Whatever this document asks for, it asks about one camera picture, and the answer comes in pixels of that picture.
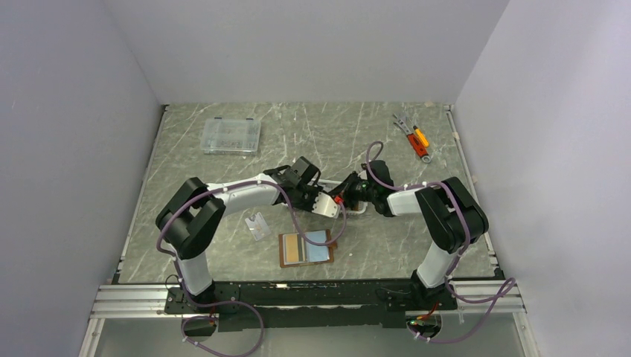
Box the gold credit card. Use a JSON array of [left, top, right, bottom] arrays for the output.
[[284, 234, 307, 265]]

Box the clear plastic card sleeve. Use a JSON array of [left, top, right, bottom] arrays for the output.
[[245, 212, 272, 241]]

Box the brown leather card holder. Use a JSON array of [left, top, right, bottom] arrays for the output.
[[278, 233, 337, 268]]

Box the white plastic basket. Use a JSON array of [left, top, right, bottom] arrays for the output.
[[318, 179, 368, 215]]

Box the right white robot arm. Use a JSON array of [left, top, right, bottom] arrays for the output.
[[330, 160, 489, 309]]

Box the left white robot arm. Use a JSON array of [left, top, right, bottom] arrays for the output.
[[156, 157, 322, 312]]

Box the red adjustable wrench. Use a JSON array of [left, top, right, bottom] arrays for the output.
[[406, 134, 431, 164]]

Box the clear plastic organizer box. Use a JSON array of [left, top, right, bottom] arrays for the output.
[[200, 117, 262, 156]]

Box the yellow handled screwdriver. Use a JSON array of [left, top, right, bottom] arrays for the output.
[[413, 126, 429, 148]]

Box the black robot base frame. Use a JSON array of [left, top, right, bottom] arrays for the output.
[[164, 278, 473, 332]]

